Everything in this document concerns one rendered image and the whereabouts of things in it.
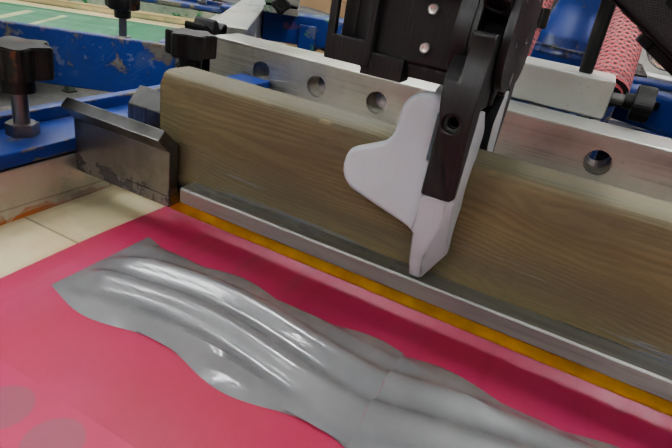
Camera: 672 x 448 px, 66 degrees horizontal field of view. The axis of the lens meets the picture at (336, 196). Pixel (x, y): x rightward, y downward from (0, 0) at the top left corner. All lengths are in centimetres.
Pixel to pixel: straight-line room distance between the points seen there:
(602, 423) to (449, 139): 16
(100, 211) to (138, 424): 19
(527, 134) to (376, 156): 26
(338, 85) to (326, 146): 26
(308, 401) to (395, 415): 4
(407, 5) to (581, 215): 12
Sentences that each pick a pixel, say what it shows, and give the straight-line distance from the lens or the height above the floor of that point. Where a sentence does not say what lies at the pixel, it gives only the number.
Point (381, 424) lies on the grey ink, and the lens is 24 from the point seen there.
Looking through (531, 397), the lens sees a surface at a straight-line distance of 29.
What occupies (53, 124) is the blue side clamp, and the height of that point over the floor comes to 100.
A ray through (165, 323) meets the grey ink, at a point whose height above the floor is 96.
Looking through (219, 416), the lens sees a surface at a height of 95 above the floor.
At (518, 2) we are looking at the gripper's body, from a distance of 23.
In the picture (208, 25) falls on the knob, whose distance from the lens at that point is 64.
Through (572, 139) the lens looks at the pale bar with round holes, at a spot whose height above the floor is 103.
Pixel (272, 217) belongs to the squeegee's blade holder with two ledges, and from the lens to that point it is 31.
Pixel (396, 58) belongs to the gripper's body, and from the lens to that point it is 24.
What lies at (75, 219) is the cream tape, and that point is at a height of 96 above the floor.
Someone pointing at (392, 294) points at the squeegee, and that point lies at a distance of 31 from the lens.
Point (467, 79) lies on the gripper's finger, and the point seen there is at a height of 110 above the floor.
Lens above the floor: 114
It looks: 24 degrees down
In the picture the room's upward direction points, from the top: 10 degrees clockwise
